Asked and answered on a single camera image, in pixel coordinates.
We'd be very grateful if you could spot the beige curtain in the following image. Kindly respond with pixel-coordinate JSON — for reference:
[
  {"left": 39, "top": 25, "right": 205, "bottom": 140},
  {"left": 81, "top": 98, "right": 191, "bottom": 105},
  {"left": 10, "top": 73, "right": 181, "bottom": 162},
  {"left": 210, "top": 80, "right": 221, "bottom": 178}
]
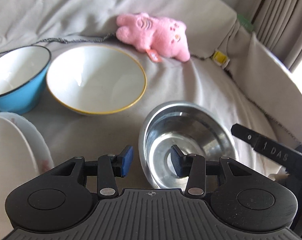
[{"left": 235, "top": 0, "right": 302, "bottom": 72}]

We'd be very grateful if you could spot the yellow white tag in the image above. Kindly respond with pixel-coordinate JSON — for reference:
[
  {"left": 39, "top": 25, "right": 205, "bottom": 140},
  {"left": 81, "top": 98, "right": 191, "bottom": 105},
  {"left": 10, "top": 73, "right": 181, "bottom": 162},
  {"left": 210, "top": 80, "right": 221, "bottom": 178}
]
[{"left": 211, "top": 50, "right": 230, "bottom": 69}]

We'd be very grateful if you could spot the stainless steel bowl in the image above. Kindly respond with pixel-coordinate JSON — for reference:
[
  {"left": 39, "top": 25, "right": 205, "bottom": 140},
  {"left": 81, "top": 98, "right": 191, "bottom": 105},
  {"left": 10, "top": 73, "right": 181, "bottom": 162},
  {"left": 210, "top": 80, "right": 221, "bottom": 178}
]
[{"left": 139, "top": 101, "right": 239, "bottom": 190}]

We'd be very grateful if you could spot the grey blanket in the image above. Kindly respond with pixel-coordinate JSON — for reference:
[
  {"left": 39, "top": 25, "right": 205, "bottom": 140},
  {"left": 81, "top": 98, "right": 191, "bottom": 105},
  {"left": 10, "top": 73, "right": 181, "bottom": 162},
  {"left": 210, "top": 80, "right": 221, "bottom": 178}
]
[{"left": 0, "top": 0, "right": 302, "bottom": 188}]

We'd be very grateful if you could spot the blue enamel bowl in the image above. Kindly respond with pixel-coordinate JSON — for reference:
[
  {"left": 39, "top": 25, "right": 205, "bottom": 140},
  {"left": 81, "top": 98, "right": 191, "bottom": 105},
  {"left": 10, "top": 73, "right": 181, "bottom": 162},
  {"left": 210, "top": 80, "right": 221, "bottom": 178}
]
[{"left": 0, "top": 46, "right": 52, "bottom": 114}]

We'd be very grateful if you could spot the green object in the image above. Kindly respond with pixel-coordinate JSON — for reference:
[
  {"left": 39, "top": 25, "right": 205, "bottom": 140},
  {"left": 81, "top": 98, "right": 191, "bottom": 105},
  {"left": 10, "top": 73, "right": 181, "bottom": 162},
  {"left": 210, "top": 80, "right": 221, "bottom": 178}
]
[{"left": 237, "top": 14, "right": 254, "bottom": 33}]

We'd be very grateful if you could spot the white bowl yellow rim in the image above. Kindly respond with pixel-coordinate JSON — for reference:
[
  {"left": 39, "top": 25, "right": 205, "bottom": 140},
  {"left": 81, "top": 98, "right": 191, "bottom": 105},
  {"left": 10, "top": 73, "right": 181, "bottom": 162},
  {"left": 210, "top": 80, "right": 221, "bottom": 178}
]
[{"left": 47, "top": 45, "right": 147, "bottom": 115}]

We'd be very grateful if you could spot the pink plush toy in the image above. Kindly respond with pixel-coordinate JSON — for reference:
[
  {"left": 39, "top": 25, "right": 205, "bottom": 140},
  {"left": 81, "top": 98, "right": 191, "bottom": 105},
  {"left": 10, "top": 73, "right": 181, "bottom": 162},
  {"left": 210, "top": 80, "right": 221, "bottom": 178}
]
[{"left": 116, "top": 12, "right": 190, "bottom": 62}]

